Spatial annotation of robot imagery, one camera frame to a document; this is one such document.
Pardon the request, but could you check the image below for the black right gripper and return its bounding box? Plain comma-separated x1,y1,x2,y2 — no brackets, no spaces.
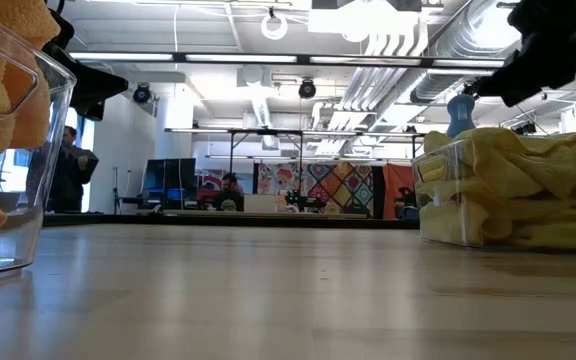
472,0,576,108

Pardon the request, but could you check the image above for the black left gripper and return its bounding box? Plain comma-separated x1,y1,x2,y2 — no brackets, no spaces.
42,8,130,123

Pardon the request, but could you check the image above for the black track spotlight cluster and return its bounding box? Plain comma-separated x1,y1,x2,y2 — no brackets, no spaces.
509,121,538,138

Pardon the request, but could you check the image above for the black ceiling spotlight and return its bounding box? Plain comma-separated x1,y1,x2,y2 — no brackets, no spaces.
132,82,152,105
297,78,318,100

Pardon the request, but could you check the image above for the person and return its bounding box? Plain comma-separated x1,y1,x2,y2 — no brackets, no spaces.
211,172,245,212
46,125,100,214

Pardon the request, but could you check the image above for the dark computer monitor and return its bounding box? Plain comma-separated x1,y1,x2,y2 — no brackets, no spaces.
142,158,197,201

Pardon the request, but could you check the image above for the clear plastic bin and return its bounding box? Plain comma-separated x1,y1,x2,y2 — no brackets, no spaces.
411,137,576,252
0,3,78,279

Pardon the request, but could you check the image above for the orange hanging cloth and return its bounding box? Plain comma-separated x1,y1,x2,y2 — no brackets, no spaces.
381,163,415,220

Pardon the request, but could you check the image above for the colourful patchwork quilt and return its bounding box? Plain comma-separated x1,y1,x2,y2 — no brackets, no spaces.
256,160,375,217

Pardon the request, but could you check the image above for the silver ventilation duct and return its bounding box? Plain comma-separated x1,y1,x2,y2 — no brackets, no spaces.
377,0,524,106

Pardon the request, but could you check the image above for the black ceiling light rail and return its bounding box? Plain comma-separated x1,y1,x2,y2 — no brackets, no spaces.
67,49,576,70

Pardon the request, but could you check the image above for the black frame background table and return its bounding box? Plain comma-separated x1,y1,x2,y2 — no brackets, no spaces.
163,126,422,214

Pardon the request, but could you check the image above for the white ring light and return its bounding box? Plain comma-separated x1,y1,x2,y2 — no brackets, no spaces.
259,12,290,42

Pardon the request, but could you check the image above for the black camera rig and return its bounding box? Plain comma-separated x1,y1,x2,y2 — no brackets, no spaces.
285,188,327,214

